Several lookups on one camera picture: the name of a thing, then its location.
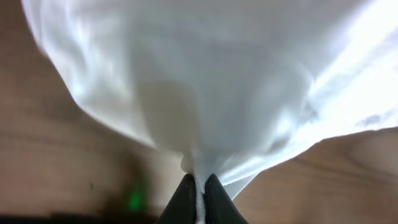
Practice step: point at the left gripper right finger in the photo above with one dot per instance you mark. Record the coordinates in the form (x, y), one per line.
(220, 209)

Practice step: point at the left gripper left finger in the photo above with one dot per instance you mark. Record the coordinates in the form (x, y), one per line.
(181, 208)

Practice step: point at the white t-shirt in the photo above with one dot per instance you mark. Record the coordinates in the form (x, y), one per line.
(234, 87)

